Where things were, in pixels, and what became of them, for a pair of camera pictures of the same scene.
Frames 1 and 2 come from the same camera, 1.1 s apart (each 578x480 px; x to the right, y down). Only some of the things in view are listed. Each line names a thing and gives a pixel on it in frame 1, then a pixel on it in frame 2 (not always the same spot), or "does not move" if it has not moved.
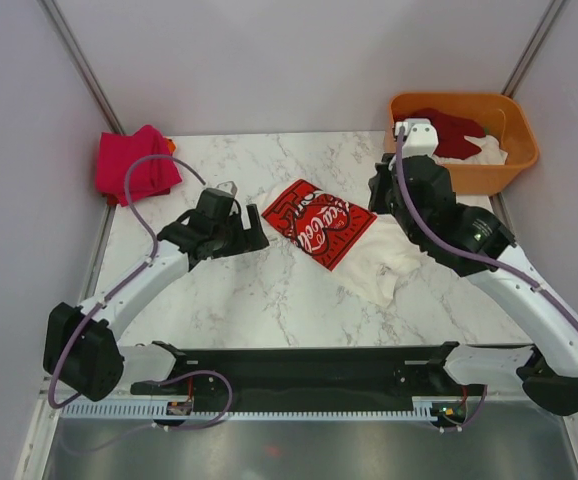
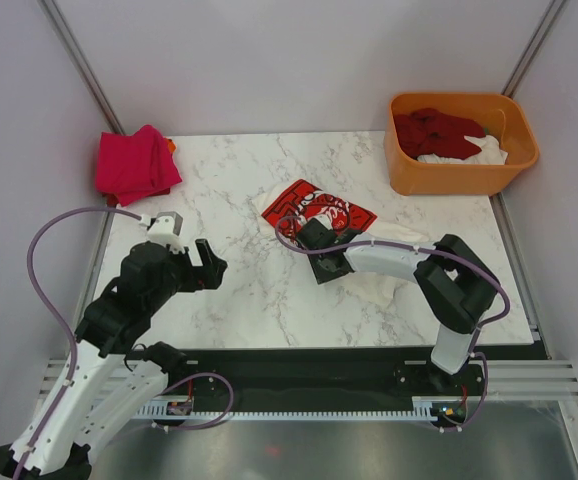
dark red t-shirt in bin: [451, 132] does not move
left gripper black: [248, 240] -> [207, 276]
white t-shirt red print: [358, 248] does not move
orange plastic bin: [500, 116] does not move
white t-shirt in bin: [491, 153] does not move
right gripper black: [379, 178] -> [320, 274]
